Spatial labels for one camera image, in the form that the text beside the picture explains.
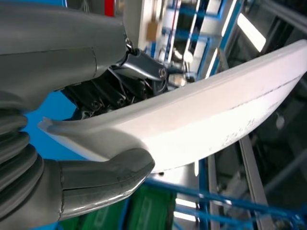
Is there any green plastic crate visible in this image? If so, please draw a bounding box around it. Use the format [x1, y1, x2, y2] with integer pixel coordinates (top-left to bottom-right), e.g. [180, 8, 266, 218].
[60, 185, 177, 230]

